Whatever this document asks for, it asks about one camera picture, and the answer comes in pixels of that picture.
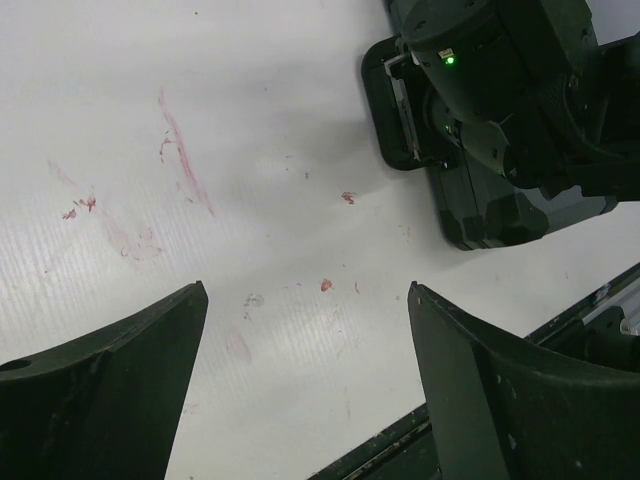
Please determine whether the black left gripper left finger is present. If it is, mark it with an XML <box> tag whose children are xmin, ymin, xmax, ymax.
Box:
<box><xmin>1</xmin><ymin>282</ymin><xmax>208</xmax><ymax>479</ymax></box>

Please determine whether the black poker set case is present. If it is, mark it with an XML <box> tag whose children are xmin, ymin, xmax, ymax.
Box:
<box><xmin>361</xmin><ymin>1</ymin><xmax>618</xmax><ymax>250</ymax></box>

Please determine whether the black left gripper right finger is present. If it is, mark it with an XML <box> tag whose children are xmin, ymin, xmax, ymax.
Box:
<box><xmin>408</xmin><ymin>284</ymin><xmax>639</xmax><ymax>479</ymax></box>

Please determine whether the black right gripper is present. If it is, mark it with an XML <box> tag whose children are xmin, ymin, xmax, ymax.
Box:
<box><xmin>401</xmin><ymin>1</ymin><xmax>639</xmax><ymax>201</ymax></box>

